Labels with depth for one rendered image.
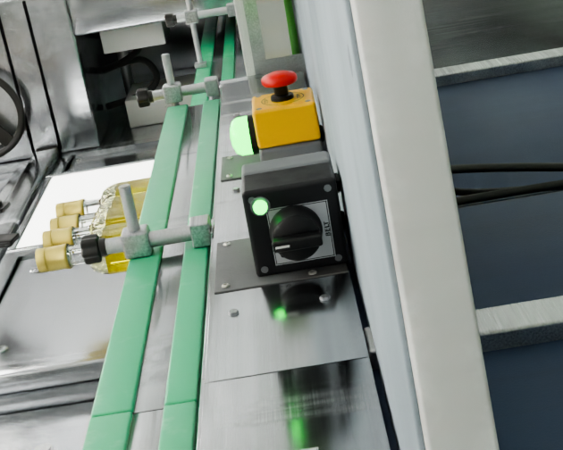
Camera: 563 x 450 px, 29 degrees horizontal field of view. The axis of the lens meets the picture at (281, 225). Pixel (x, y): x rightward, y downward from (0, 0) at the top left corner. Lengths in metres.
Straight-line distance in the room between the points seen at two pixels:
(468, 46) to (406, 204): 2.06
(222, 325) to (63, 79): 1.73
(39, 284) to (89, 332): 0.24
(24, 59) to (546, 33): 1.20
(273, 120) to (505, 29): 1.43
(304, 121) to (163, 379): 0.43
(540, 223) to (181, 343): 0.35
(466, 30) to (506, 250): 1.60
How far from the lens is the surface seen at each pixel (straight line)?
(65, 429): 1.42
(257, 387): 0.76
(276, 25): 1.65
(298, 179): 0.90
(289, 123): 1.17
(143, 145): 2.53
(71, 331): 1.59
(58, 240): 1.55
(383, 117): 0.49
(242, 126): 1.19
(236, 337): 0.83
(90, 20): 2.50
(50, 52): 2.53
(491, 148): 1.22
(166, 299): 0.97
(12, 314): 1.70
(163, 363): 0.86
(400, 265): 0.49
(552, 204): 1.05
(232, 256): 0.97
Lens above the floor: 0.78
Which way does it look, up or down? 2 degrees up
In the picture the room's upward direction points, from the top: 99 degrees counter-clockwise
